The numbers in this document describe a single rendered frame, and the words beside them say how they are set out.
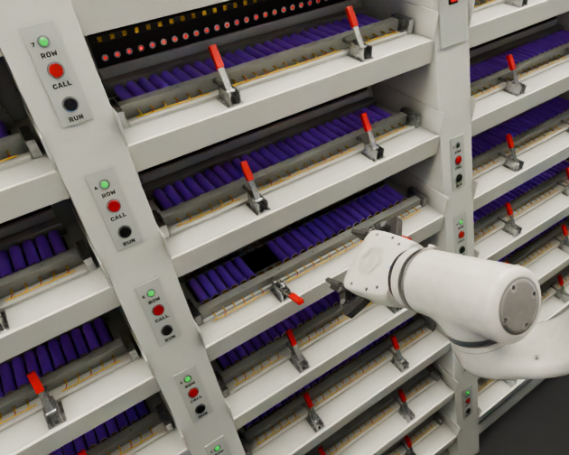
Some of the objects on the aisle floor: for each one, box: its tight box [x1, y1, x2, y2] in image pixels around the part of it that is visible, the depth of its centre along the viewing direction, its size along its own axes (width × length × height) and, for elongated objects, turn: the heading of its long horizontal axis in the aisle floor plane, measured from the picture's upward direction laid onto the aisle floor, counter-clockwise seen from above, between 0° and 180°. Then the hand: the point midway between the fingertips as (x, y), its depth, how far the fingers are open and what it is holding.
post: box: [361, 0, 480, 455], centre depth 117 cm, size 20×9×174 cm, turn 53°
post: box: [0, 0, 246, 455], centre depth 91 cm, size 20×9×174 cm, turn 53°
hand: (348, 259), depth 76 cm, fingers open, 8 cm apart
